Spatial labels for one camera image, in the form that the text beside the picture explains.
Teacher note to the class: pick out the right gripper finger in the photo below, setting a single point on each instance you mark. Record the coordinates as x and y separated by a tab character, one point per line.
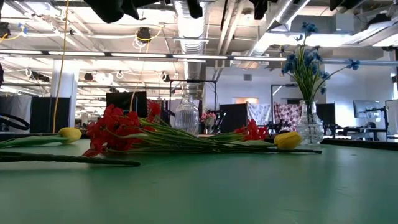
260	7
340	3

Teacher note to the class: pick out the yellow artificial tulip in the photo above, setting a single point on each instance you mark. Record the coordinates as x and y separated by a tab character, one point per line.
70	133
287	140

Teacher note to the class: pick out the grey computer monitor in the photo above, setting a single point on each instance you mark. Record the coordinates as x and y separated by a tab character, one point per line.
365	108

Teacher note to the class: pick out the red artificial flower bunch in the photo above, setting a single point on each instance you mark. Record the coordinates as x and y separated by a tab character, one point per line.
115	127
252	132

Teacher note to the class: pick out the clear ribbed glass vase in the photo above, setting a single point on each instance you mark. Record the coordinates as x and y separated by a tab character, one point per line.
186	116

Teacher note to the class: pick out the white patterned cloth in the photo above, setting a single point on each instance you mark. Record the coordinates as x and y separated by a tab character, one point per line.
258	112

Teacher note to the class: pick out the white pillar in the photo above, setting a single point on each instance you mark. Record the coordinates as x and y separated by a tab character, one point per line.
63	81

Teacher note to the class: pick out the blue artificial flower bunch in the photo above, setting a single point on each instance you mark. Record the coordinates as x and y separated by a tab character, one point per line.
306	71

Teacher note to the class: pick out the background desk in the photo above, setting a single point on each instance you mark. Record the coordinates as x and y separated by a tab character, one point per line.
357	130

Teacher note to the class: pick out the slanted silver ceiling duct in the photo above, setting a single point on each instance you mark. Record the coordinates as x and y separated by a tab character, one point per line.
280	21

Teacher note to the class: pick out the pink dotted cloth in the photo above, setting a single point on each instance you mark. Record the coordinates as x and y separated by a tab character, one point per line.
287	113

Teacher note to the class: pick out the black screen panel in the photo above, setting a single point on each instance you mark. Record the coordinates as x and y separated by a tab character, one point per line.
124	101

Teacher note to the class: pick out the long green stem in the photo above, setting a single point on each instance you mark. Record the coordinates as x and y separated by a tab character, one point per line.
62	158

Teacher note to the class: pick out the pink background flowers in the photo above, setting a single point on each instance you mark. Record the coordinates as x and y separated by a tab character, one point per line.
208	116

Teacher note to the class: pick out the black partition panel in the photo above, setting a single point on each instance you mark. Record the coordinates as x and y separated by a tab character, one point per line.
46	115

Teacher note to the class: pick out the clear round glass vase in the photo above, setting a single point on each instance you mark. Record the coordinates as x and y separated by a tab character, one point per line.
310	127

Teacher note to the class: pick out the black square panel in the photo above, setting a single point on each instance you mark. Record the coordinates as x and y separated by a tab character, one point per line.
234	116

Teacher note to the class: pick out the long ceiling light strip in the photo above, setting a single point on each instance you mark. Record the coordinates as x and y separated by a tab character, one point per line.
138	55

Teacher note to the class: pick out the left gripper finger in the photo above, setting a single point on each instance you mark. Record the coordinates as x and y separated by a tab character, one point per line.
194	7
109	9

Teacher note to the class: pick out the black metal rack frame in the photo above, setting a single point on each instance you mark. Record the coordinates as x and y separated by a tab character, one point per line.
192	81
284	85

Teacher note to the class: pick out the white monitor back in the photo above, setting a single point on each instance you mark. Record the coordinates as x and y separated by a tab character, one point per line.
392	116

